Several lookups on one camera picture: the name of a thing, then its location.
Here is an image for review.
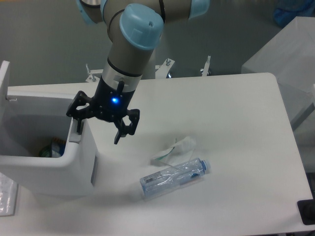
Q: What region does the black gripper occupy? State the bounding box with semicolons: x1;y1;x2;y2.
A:
66;79;140;144

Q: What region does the white plastic trash can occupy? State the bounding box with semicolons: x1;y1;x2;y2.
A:
0;61;97;196

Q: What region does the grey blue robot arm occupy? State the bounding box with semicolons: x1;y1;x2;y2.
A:
66;0;210;143

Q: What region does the trash inside can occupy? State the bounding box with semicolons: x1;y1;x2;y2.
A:
38;137;66;158

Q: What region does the crumpled white plastic wrapper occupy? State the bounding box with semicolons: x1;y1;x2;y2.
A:
150;136;196;167

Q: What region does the crushed clear plastic bottle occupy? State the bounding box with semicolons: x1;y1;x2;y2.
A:
139;158;211;198

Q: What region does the blue plastic bag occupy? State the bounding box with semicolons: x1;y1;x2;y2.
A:
273;6;315;28

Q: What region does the black device at edge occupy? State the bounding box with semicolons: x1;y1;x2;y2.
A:
297;199;315;225

